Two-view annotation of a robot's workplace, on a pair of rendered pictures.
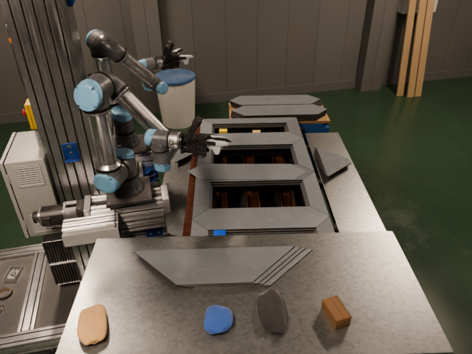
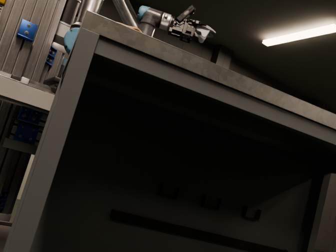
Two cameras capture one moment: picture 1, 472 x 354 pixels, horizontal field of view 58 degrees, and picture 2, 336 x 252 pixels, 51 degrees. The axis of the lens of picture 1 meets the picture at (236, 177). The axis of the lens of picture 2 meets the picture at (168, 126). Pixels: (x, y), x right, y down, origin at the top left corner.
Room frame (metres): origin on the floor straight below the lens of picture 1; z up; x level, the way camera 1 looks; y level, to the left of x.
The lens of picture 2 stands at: (0.08, 0.60, 0.77)
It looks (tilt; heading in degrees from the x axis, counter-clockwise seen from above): 7 degrees up; 342
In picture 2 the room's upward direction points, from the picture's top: 16 degrees clockwise
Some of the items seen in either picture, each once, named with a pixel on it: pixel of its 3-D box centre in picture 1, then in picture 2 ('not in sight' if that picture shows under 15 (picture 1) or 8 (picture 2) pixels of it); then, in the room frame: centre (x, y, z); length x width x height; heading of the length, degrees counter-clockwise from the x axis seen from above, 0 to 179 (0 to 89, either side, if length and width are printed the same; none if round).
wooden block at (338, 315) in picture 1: (336, 312); not in sight; (0.98, -0.34, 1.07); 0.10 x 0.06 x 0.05; 18
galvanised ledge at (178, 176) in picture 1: (178, 180); not in sight; (2.43, 0.40, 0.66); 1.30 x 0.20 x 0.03; 1
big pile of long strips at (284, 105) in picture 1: (277, 107); not in sight; (3.26, -0.35, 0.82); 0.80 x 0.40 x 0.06; 91
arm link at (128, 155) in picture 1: (123, 162); not in sight; (1.79, 0.55, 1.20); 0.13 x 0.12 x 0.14; 167
